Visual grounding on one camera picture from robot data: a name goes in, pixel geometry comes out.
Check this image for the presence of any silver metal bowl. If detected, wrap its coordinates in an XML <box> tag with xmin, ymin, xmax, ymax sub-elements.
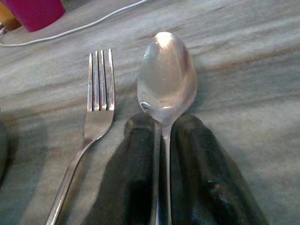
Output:
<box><xmin>0</xmin><ymin>107</ymin><xmax>9</xmax><ymax>188</ymax></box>

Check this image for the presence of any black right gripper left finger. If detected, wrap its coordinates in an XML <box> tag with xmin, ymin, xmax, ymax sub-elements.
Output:
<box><xmin>82</xmin><ymin>112</ymin><xmax>162</xmax><ymax>225</ymax></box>

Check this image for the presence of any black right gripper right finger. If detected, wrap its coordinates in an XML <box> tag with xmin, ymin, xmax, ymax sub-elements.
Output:
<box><xmin>169</xmin><ymin>114</ymin><xmax>270</xmax><ymax>225</ymax></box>

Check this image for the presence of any silver metal fork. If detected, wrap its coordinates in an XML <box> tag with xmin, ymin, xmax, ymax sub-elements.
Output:
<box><xmin>44</xmin><ymin>48</ymin><xmax>116</xmax><ymax>225</ymax></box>

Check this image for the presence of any orange juice bottle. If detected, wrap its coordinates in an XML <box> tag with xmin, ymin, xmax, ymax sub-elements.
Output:
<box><xmin>0</xmin><ymin>2</ymin><xmax>23</xmax><ymax>31</ymax></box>

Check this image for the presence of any silver metal spoon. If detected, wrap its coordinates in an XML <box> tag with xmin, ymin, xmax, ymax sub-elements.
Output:
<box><xmin>136</xmin><ymin>31</ymin><xmax>198</xmax><ymax>225</ymax></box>

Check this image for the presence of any white power cable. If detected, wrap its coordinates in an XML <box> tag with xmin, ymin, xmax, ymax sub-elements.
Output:
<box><xmin>0</xmin><ymin>0</ymin><xmax>150</xmax><ymax>47</ymax></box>

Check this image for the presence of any magenta plastic cup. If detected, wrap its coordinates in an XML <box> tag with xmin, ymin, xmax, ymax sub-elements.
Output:
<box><xmin>1</xmin><ymin>0</ymin><xmax>66</xmax><ymax>33</ymax></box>

